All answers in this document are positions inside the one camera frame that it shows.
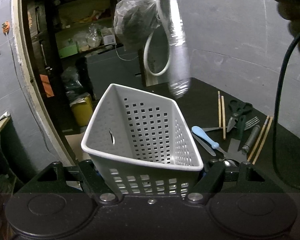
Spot green box on shelf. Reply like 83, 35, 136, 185
58, 43, 78, 59

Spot black cable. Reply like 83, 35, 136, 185
271, 22, 300, 191

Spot clear plastic sheet on pipe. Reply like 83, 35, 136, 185
168, 0, 190, 98

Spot dark filled plastic bag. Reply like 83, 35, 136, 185
113, 0, 159, 50

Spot light blue handled knife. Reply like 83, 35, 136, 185
191, 126, 228, 157

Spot white perforated plastic utensil basket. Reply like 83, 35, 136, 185
81, 83, 204, 197

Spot silver metal spoon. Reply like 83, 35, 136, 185
216, 158, 239, 167

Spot grey metal cylindrical tool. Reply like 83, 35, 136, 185
242, 125, 261, 155

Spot orange wall hook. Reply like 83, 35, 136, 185
2, 21, 10, 35

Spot white flexible hose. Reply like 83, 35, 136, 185
143, 0, 172, 78

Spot wooden chopstick purple band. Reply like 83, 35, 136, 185
247, 115, 270, 162

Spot yellow box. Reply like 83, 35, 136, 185
70, 93, 93, 127

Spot black handled kitchen scissors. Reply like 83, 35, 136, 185
226, 99, 254, 152

